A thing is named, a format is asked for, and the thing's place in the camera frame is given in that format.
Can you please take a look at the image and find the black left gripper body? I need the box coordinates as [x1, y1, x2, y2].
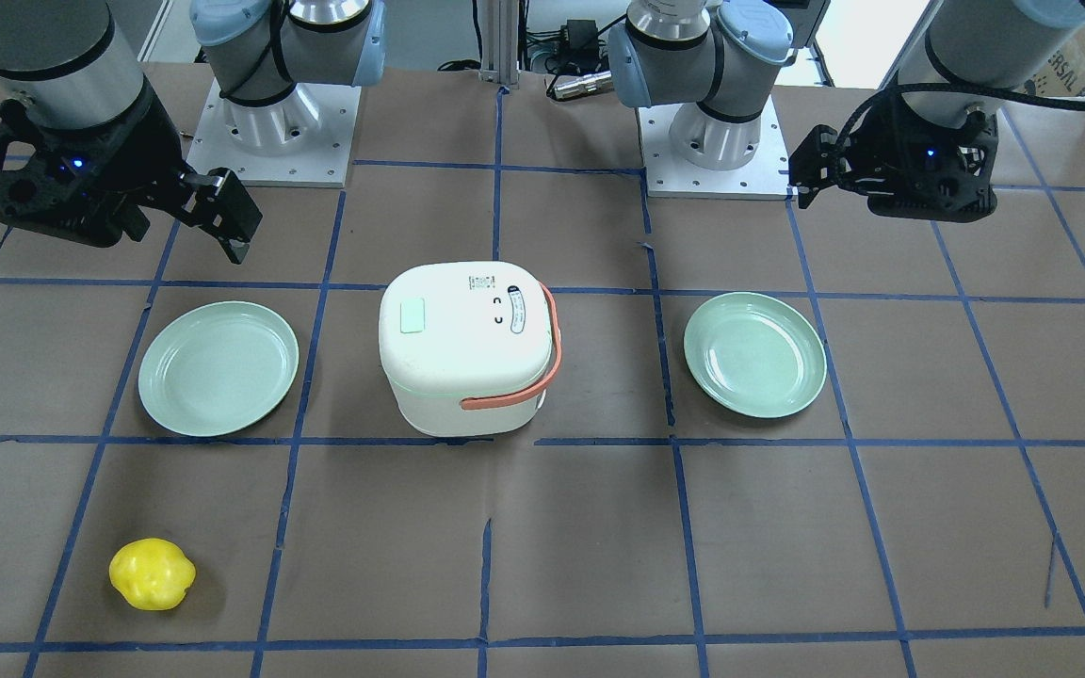
[838, 105, 998, 223]

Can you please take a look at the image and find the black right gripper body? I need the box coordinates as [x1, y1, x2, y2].
[0, 98, 186, 248]

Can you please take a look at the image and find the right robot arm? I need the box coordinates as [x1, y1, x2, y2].
[0, 1, 386, 265]

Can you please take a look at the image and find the white rice cooker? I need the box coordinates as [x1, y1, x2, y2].
[379, 261, 563, 438]

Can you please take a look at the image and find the green plate robot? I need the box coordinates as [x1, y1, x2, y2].
[138, 300, 299, 438]
[682, 292, 827, 419]

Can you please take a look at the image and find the yellow lemon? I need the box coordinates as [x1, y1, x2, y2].
[109, 538, 197, 612]

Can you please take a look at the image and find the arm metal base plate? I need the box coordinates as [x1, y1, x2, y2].
[186, 82, 363, 189]
[636, 99, 789, 201]

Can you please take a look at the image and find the aluminium frame post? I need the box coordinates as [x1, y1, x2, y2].
[477, 1, 526, 90]

